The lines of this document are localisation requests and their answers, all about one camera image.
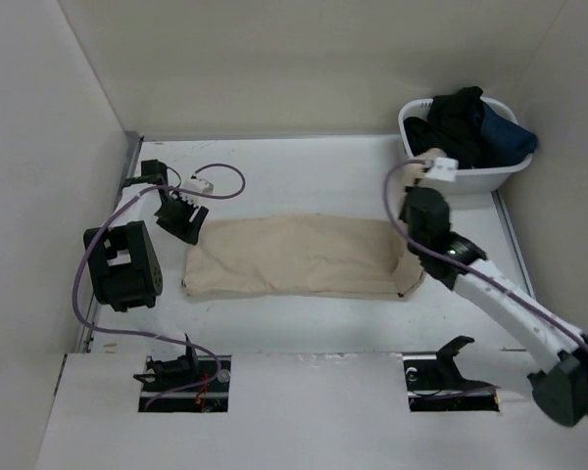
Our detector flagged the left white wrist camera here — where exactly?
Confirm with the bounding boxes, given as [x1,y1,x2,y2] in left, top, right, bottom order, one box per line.
[181,174,214,195]

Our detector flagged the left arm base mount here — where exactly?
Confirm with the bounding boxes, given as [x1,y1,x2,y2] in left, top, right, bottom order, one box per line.
[133,355,232,414]

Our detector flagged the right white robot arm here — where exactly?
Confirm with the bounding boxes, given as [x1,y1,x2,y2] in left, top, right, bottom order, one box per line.
[399,186,588,428]

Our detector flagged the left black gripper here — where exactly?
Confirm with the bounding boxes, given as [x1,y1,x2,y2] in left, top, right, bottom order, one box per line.
[154,192,207,245]

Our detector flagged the black garment in basket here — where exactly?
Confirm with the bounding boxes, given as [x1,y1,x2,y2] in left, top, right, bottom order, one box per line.
[403,86,485,169]

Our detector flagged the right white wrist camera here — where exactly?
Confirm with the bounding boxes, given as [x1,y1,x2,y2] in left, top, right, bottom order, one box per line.
[416,149,459,188]

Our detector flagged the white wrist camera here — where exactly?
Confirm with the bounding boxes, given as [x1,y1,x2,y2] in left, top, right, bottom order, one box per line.
[416,149,459,188]
[181,174,214,195]

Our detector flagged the white laundry basket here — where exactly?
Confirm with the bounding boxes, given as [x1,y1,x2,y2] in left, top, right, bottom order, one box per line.
[398,98,533,195]

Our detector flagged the beige trousers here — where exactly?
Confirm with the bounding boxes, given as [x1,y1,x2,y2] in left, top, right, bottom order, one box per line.
[182,213,426,299]

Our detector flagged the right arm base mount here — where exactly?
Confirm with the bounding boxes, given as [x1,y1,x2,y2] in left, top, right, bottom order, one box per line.
[403,336,500,413]

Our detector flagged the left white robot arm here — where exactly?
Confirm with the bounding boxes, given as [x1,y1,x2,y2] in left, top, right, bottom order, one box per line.
[83,160,209,392]

